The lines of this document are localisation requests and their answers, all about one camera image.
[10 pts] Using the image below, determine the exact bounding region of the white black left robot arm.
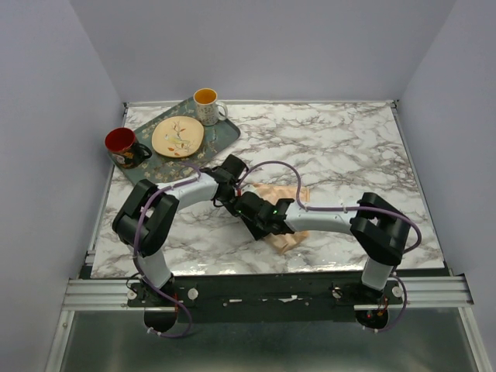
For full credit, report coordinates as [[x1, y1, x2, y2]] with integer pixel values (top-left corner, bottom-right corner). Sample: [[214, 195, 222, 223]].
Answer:
[[112, 155, 248, 306]]

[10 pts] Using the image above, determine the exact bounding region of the black mug red inside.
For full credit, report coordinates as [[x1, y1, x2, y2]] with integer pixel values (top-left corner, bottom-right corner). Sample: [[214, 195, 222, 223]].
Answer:
[[105, 127, 153, 169]]

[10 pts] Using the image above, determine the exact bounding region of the cream bird plate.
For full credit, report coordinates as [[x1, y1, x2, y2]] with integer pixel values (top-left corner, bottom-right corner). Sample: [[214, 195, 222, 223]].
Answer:
[[151, 116, 205, 158]]

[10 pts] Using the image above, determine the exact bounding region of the peach cloth napkin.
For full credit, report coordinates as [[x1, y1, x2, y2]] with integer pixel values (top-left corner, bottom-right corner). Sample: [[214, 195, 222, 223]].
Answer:
[[252, 184, 310, 254]]

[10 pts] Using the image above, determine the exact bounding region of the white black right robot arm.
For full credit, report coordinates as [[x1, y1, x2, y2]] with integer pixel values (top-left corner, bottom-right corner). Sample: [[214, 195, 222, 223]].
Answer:
[[232, 191, 412, 304]]

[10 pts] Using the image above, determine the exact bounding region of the white mug yellow inside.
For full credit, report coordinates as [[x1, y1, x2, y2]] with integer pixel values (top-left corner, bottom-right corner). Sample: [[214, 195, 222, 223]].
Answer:
[[193, 88, 229, 126]]

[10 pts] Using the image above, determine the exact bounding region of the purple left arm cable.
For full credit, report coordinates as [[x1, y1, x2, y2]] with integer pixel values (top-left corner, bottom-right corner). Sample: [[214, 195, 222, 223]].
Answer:
[[133, 161, 205, 338]]

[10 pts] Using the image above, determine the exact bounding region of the green floral tray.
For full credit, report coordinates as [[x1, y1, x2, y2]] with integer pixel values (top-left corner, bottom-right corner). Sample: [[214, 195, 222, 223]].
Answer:
[[112, 98, 240, 184]]

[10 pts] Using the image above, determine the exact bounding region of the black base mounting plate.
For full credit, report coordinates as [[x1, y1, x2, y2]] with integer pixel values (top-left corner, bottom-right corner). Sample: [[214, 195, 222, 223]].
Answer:
[[127, 271, 403, 333]]

